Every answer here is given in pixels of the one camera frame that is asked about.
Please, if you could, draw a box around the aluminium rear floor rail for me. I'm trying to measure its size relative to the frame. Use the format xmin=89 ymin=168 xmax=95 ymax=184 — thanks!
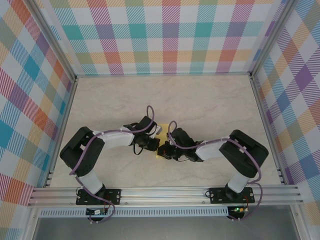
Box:
xmin=74 ymin=71 xmax=252 ymax=77

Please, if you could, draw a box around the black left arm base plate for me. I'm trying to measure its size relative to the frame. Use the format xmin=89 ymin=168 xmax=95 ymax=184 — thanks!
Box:
xmin=75 ymin=188 xmax=123 ymax=206

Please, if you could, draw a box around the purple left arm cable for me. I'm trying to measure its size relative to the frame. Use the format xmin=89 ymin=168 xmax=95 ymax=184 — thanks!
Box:
xmin=68 ymin=104 xmax=157 ymax=225

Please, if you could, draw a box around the small left circuit board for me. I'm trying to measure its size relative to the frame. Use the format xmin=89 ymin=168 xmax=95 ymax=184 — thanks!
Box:
xmin=86 ymin=208 xmax=108 ymax=216

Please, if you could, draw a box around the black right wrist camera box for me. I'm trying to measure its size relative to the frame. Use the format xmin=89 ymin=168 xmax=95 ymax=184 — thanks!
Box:
xmin=171 ymin=127 xmax=195 ymax=149

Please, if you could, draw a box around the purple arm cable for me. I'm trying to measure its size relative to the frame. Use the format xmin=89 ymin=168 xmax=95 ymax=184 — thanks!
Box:
xmin=68 ymin=104 xmax=157 ymax=225
xmin=166 ymin=121 xmax=263 ymax=222

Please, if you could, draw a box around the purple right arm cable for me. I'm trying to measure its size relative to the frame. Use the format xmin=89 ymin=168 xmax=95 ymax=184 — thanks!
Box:
xmin=166 ymin=121 xmax=263 ymax=222

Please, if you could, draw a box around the aluminium side floor rail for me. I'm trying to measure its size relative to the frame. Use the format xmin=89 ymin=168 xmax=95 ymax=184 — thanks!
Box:
xmin=44 ymin=79 xmax=79 ymax=188
xmin=249 ymin=74 xmax=286 ymax=185

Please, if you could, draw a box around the aluminium mounting rail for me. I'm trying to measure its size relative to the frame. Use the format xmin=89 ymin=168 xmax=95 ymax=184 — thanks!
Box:
xmin=27 ymin=184 xmax=305 ymax=207

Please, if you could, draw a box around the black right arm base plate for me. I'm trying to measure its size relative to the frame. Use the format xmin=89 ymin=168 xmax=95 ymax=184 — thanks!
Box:
xmin=209 ymin=187 xmax=256 ymax=205

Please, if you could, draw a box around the grey metal panel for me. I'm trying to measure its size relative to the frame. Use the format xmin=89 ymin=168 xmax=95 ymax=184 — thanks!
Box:
xmin=32 ymin=216 xmax=301 ymax=240

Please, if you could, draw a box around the aluminium frame post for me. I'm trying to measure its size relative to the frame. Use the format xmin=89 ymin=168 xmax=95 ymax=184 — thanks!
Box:
xmin=27 ymin=0 xmax=78 ymax=82
xmin=249 ymin=0 xmax=298 ymax=80

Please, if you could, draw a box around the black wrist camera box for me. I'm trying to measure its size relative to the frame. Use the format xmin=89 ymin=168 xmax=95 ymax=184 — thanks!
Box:
xmin=136 ymin=115 xmax=159 ymax=135
xmin=171 ymin=127 xmax=195 ymax=149

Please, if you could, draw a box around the slotted white cable duct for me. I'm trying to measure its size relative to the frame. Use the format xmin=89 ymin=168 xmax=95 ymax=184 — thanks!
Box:
xmin=39 ymin=206 xmax=230 ymax=218

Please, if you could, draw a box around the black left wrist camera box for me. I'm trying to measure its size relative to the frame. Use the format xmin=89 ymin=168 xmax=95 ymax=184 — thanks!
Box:
xmin=136 ymin=115 xmax=159 ymax=135

